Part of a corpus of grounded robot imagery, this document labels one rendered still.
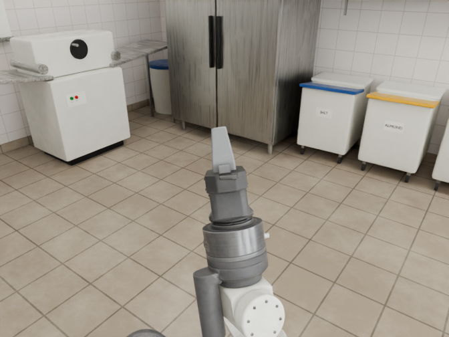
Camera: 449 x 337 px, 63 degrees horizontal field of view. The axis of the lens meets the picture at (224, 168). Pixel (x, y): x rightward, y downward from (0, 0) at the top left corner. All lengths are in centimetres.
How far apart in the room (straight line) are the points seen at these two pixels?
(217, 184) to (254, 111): 331
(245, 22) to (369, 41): 129
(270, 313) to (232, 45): 339
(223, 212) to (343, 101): 318
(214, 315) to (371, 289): 199
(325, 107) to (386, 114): 56
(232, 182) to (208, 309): 18
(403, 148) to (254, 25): 173
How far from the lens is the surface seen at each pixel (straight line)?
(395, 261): 275
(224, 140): 49
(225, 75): 388
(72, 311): 237
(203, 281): 52
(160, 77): 507
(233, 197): 49
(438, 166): 359
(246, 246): 50
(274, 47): 352
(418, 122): 349
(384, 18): 410
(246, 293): 53
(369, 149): 366
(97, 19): 502
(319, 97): 369
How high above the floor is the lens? 165
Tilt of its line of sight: 27 degrees down
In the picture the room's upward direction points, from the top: straight up
